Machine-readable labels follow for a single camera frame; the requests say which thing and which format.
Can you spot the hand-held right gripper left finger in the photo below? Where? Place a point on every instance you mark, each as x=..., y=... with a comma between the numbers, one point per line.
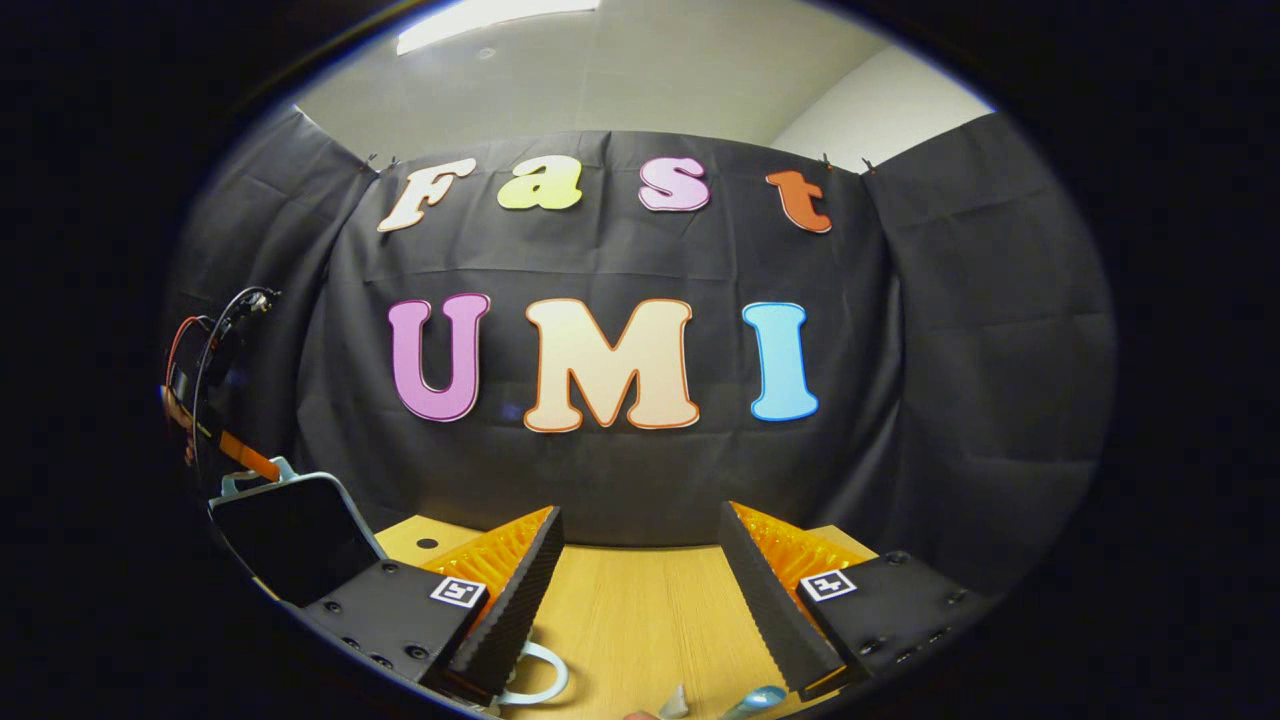
x=520, y=600

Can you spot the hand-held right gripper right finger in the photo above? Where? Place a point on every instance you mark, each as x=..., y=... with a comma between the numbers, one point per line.
x=765, y=600

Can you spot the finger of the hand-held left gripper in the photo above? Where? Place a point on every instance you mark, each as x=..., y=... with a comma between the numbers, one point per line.
x=245, y=455

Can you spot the light blue suitcase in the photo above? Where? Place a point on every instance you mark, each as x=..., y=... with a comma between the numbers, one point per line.
x=290, y=535

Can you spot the white skin care tube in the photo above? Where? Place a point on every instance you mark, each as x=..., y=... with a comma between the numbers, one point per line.
x=676, y=706

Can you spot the black backdrop cloth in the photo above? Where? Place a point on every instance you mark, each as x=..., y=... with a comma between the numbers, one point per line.
x=640, y=250

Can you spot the blue transparent skin care tube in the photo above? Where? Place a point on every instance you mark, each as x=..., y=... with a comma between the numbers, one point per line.
x=755, y=700

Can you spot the ceiling light panel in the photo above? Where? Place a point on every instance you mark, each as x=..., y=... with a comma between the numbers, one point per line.
x=480, y=15

